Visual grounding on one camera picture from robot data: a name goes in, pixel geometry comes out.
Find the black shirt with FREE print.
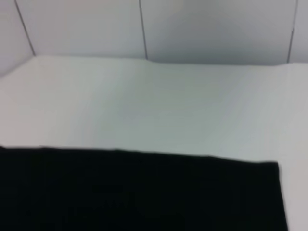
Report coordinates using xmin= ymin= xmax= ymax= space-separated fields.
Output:
xmin=0 ymin=145 xmax=289 ymax=231

